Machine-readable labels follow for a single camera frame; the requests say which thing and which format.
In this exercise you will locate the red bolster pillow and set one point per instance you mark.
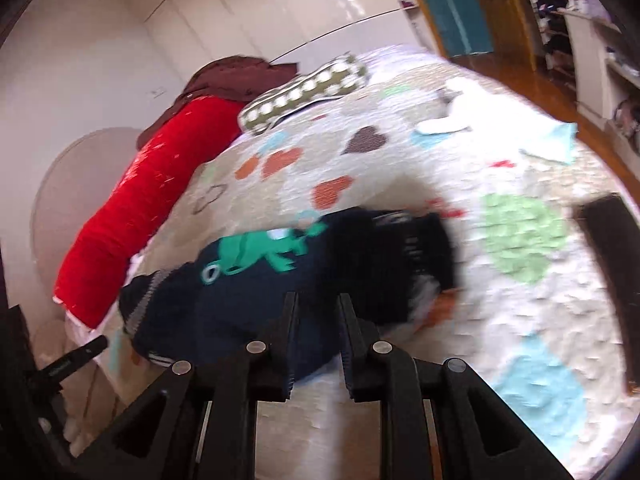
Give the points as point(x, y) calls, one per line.
point(150, 195)

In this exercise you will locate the wooden door frame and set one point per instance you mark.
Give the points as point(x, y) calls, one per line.
point(505, 5)

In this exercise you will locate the heart-printed quilt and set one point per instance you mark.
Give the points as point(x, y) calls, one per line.
point(400, 170)

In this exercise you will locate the light blue cloth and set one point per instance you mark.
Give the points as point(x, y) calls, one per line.
point(552, 145)

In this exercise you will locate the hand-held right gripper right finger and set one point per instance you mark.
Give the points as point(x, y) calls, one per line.
point(350, 327)

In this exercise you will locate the navy sweater with green frog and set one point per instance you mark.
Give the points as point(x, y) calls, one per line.
point(235, 305)

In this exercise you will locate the brown cloth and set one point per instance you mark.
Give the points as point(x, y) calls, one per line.
point(235, 77)

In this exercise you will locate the black rod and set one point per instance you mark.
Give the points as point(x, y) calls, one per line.
point(70, 362)

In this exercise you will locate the cluttered white shelf unit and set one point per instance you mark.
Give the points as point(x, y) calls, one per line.
point(580, 25)

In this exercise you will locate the beige rounded headboard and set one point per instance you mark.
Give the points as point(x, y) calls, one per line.
point(75, 195)

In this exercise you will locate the green white-dotted pillow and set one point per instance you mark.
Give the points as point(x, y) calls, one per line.
point(305, 90)

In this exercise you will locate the white cloth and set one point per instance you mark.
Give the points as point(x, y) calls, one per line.
point(462, 107)

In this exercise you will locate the teal door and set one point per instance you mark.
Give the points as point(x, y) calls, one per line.
point(450, 5)

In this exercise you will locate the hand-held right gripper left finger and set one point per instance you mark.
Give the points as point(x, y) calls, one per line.
point(289, 325)

